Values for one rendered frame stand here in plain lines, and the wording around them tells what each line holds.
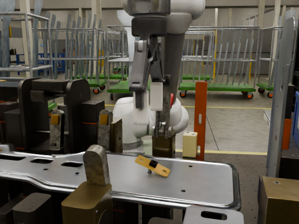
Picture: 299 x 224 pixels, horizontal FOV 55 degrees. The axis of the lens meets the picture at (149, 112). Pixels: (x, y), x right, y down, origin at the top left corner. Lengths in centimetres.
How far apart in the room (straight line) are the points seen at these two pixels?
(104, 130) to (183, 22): 55
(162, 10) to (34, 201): 45
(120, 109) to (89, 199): 97
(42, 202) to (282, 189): 44
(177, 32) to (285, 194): 83
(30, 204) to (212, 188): 37
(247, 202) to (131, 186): 69
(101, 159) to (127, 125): 94
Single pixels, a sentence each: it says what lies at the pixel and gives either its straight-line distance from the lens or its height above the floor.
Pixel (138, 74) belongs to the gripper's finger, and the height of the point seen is 124.
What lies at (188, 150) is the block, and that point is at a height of 102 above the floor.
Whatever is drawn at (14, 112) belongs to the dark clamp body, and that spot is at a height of 108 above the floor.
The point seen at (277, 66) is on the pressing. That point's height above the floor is 125.
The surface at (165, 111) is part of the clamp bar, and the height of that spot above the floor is 112.
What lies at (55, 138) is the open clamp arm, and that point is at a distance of 92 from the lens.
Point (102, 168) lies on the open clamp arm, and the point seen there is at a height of 108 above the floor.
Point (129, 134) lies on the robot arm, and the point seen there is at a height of 86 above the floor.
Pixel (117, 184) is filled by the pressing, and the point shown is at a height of 100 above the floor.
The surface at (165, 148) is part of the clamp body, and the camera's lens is 81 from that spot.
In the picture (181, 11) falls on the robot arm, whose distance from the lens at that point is 117.
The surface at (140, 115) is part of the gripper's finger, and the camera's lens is 58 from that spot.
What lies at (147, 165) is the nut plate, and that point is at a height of 102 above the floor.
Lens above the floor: 129
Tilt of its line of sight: 13 degrees down
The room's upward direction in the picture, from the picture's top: straight up
